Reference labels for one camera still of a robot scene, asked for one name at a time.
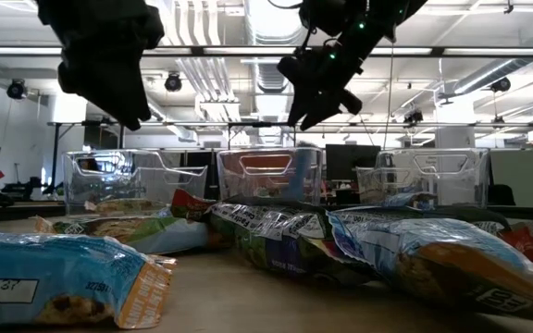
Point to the black distant rig frame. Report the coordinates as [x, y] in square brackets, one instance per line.
[262, 124]

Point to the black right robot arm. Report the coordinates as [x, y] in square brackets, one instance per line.
[387, 14]

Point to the clear plastic bin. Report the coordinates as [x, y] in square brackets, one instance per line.
[266, 182]
[456, 185]
[155, 180]

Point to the black office chair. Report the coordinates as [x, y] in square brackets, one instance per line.
[501, 194]

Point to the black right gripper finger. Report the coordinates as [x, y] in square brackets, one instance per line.
[319, 111]
[300, 104]

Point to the black background robot arm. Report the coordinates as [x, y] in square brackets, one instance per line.
[26, 187]

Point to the silver ventilation duct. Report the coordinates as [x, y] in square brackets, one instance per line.
[266, 18]

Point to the black round hanging lamp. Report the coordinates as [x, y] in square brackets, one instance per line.
[500, 84]
[16, 89]
[413, 116]
[173, 82]

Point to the green dark snack bag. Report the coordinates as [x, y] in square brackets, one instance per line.
[285, 240]

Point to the grey office partition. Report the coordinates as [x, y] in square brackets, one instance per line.
[525, 178]

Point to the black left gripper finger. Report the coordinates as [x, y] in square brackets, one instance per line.
[127, 92]
[83, 83]

